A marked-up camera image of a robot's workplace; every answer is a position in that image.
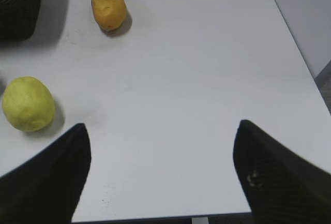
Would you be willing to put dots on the black woven basket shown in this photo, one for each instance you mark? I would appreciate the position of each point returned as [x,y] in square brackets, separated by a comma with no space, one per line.
[18,18]

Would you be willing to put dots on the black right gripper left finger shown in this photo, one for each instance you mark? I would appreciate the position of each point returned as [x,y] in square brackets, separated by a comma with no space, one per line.
[47,188]

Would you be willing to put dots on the yellow lemon fruit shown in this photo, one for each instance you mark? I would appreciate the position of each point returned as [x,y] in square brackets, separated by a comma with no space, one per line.
[27,104]

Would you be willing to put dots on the orange mango fruit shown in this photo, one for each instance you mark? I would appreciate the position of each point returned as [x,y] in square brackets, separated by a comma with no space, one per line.
[109,14]

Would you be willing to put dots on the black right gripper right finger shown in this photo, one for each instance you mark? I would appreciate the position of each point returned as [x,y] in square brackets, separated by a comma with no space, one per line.
[280,186]

